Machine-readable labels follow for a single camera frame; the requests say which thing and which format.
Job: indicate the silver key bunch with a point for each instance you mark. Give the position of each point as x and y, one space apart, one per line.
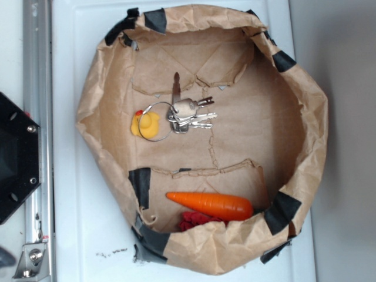
183 114

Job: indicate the brown paper bag bin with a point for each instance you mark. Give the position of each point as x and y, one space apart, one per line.
268 142

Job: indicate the yellow rubber duck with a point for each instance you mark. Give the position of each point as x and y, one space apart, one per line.
146 125

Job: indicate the orange plastic carrot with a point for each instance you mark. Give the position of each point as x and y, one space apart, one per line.
224 206

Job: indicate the red crumpled cloth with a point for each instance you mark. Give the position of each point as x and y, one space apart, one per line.
191 219

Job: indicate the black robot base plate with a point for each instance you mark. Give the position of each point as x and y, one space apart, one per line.
20 172

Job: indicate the aluminium extrusion rail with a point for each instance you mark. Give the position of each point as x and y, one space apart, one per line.
37 99

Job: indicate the silver corner bracket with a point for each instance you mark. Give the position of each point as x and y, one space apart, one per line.
33 264

